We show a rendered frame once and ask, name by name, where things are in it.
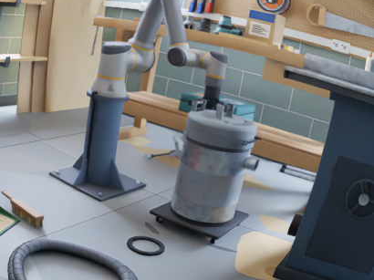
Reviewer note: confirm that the grey inlet tube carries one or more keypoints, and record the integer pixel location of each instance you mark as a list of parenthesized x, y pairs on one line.
[(251, 163)]

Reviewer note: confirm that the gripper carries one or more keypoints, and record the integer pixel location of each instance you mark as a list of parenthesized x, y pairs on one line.
[(212, 96)]

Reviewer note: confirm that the white glue bottle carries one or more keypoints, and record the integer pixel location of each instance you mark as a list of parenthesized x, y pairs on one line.
[(368, 63)]

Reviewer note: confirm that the grey vacuum powerhead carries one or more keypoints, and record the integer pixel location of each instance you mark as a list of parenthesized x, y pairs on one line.
[(219, 132)]

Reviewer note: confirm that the wooden hand brush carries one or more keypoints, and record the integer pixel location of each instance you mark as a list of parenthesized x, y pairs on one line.
[(27, 212)]

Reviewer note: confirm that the cardboard box with blue lid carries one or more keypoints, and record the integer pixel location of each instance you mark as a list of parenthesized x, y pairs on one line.
[(263, 28)]

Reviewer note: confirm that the white wall socket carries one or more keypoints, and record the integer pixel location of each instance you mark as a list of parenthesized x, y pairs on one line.
[(340, 46)]

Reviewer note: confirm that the leaning plywood sheets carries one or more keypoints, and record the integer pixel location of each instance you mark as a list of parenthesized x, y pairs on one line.
[(73, 47)]

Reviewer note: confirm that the black ribbed cylinder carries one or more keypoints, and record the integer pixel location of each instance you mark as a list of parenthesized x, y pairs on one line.
[(205, 25)]

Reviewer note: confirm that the teal tool case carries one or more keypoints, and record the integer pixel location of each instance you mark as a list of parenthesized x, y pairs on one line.
[(243, 110)]

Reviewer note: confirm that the metal buckle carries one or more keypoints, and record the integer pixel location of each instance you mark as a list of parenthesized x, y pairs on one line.
[(178, 146), (251, 141)]

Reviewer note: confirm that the blue table saw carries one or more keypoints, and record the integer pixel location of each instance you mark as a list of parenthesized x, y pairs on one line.
[(334, 224)]

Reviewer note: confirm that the wooden wall shelf rack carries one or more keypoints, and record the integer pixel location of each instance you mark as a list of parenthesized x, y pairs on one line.
[(21, 58)]

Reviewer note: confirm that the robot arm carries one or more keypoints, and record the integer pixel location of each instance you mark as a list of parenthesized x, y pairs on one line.
[(115, 63)]

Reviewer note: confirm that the teal power sander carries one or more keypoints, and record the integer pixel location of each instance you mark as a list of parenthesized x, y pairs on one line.
[(226, 26)]

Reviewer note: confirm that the grey metal vacuum drum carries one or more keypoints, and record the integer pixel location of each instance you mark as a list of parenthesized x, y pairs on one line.
[(206, 187)]

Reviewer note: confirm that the long wooden workbench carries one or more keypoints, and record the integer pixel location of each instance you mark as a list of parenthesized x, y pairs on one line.
[(285, 145)]

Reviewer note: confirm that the grey metal pipes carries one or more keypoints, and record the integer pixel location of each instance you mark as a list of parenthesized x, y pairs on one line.
[(298, 172)]

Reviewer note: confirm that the green book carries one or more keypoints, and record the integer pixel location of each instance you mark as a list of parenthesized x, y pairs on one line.
[(5, 222)]

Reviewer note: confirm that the dark wheeled dolly plate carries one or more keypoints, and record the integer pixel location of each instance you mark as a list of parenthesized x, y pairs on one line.
[(225, 228)]

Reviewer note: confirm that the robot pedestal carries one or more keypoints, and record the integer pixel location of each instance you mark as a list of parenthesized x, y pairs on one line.
[(103, 139)]

